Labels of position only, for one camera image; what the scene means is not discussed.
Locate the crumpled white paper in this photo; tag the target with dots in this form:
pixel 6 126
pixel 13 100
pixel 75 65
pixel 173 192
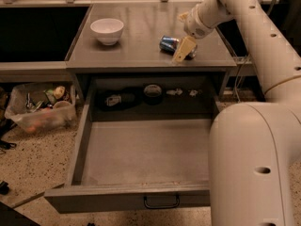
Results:
pixel 174 92
pixel 195 92

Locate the black cloth with label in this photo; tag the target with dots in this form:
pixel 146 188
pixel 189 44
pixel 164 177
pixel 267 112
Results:
pixel 117 100

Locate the grey cabinet counter unit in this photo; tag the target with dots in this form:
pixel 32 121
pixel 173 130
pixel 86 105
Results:
pixel 137 51

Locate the crumpled white paper right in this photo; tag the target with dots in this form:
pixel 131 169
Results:
pixel 195 92

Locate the crumpled white paper left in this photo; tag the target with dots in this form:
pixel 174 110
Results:
pixel 174 92

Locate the white ceramic bowl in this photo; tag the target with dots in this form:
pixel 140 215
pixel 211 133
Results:
pixel 107 31

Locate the black tape roll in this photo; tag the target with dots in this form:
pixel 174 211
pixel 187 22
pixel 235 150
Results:
pixel 152 94

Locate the black drawer handle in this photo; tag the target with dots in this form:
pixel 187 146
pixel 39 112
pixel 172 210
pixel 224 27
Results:
pixel 161 202

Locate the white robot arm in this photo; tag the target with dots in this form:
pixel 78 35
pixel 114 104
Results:
pixel 252 145

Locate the blue silver redbull can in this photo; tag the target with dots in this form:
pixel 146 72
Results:
pixel 169 44

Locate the grey open top drawer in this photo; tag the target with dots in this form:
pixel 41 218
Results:
pixel 147 150

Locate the clear plastic storage bin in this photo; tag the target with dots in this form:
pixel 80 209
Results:
pixel 42 106

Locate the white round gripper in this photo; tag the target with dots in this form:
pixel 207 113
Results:
pixel 195 24

